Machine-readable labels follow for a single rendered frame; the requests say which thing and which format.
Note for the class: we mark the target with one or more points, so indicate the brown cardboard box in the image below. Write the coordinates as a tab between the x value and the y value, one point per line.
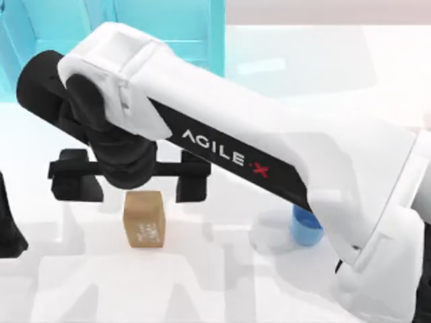
144	218

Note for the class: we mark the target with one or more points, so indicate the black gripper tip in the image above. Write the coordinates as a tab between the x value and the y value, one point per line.
8	222

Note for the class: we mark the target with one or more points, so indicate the blue cup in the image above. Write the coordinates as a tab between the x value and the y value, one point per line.
304	232

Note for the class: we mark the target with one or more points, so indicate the light blue rack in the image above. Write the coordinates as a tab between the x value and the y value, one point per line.
37	23

